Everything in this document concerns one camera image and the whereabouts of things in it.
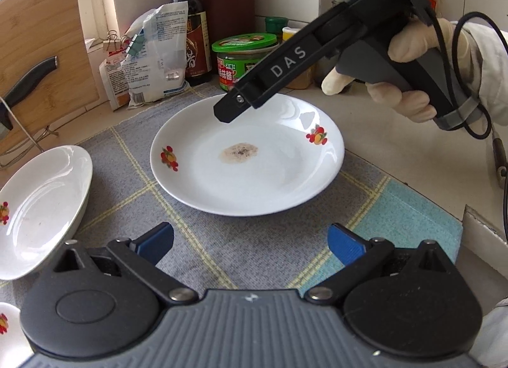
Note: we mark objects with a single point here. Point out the person's right hand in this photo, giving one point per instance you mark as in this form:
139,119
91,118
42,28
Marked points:
420,38

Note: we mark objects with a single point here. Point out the dark red knife block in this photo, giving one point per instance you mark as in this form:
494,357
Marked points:
230,2

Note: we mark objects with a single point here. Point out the dark soy sauce bottle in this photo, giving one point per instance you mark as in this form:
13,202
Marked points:
194,34

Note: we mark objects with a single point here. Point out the grey checked table mat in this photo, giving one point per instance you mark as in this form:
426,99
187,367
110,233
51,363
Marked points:
131,193

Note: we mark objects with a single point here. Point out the white bag with blue print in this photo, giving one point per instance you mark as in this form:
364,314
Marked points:
158,66

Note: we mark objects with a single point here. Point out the small green-capped jar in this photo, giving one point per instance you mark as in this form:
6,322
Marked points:
276,26

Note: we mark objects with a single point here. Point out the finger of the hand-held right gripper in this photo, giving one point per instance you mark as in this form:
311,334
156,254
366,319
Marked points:
230,108

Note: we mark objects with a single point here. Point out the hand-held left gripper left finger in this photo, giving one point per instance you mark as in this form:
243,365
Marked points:
156,241

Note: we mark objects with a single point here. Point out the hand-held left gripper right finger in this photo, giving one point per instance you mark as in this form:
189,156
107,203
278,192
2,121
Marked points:
345,247

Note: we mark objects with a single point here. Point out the yellow-lidded jar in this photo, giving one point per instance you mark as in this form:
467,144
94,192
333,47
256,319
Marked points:
291,32

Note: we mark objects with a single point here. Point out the person's right forearm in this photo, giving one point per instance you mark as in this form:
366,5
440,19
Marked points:
492,74

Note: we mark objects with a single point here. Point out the green-lidded sauce jar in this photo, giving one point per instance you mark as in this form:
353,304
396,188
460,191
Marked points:
238,44

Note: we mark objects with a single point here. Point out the green binder clip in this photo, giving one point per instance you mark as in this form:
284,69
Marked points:
135,46

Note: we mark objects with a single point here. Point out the white plastic box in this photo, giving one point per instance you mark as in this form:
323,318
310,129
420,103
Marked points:
484,225

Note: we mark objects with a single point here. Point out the white bag with orange print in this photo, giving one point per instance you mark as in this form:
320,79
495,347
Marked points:
113,82

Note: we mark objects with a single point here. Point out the bamboo cutting board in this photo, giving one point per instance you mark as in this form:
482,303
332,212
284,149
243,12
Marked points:
39,26

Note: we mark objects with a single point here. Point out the person's white jacket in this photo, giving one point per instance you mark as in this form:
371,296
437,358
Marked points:
496,336

